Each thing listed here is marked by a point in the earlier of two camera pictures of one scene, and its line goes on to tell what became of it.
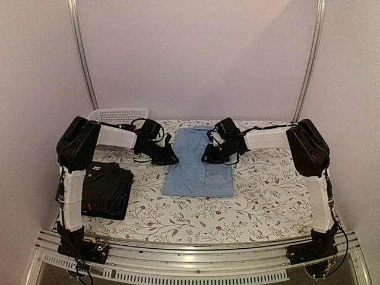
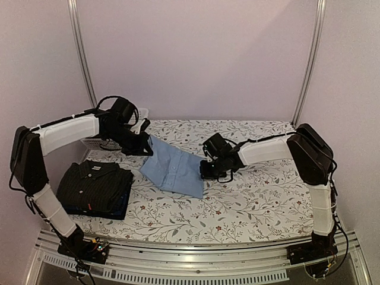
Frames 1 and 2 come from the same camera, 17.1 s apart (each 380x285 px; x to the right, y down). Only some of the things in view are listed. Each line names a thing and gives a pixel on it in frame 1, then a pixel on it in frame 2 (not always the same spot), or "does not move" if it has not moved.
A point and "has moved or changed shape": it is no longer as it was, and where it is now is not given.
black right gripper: (211, 157) → (205, 174)
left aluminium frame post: (82, 56) does not move
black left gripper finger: (168, 157) → (146, 146)
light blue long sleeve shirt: (190, 176) has moved or changed shape
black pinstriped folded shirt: (104, 184) does not move
